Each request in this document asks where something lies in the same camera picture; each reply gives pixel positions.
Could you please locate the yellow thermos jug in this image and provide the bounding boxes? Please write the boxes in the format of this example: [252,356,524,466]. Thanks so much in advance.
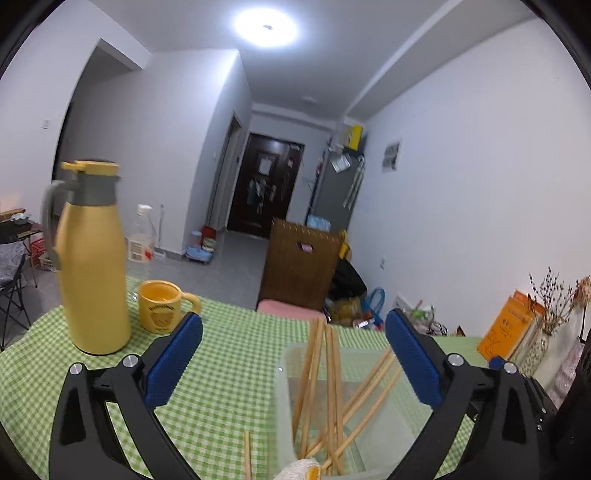
[41,160,131,356]

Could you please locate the brown wooden chair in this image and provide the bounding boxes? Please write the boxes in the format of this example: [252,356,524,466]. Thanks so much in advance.
[257,219,342,311]

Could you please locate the red basket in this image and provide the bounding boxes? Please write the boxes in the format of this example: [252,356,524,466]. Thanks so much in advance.
[29,238,54,271]

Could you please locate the green checkered tablecloth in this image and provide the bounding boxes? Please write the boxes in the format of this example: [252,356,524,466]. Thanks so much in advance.
[0,275,491,480]

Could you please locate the dark entrance door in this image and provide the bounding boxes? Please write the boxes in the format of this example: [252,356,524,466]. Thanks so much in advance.
[228,134,304,238]

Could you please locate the black folding chair with clothes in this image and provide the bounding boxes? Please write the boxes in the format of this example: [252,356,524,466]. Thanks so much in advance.
[1,215,42,351]

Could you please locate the ceiling lamp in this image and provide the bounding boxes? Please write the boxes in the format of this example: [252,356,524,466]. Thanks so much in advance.
[231,6,301,49]

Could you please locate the wall electrical panel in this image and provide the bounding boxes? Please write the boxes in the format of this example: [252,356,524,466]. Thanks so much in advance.
[382,140,402,172]

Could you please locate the white gloved hand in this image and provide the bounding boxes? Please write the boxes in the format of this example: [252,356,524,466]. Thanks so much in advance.
[273,459,322,480]

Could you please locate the clear plastic water bottle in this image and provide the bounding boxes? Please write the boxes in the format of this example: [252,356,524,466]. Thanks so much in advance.
[126,204,155,286]

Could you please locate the wooden chopstick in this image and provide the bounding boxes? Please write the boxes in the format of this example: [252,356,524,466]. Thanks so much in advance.
[291,318,322,439]
[345,350,394,413]
[305,354,396,458]
[312,360,404,479]
[325,326,335,460]
[298,318,325,459]
[329,327,344,475]
[243,430,252,480]

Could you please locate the grey refrigerator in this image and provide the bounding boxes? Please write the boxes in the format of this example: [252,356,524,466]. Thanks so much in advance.
[305,147,366,234]

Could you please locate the yellow bear mug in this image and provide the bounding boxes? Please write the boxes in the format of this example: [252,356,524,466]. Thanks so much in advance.
[137,280,202,334]

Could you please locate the clear plastic container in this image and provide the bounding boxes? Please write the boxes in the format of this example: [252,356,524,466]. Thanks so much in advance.
[266,343,432,479]

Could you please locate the floral vase with twigs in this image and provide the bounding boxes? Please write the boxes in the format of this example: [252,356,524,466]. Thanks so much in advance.
[521,267,575,377]

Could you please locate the yellow box on fridge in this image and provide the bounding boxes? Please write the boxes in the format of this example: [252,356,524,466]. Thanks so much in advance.
[344,124,363,151]

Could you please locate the orange books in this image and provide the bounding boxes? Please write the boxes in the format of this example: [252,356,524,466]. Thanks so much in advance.
[477,290,545,361]

